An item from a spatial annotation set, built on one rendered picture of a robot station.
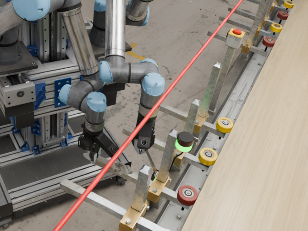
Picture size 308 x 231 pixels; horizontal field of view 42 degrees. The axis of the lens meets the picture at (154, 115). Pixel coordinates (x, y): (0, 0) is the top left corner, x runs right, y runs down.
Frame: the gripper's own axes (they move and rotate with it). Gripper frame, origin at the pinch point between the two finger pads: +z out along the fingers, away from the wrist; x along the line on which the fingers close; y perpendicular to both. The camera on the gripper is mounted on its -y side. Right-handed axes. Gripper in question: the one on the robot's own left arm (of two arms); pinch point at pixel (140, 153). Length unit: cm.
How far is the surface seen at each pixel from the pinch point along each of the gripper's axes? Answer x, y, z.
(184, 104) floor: -34, 163, 101
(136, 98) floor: 8, 158, 101
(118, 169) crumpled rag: 7.5, -0.7, 11.4
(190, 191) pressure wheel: -22.3, -7.7, 8.3
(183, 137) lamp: -14.4, -2.8, -15.0
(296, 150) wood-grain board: -72, 28, 9
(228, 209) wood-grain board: -37.7, -12.9, 8.5
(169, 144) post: -10.2, -2.1, -9.8
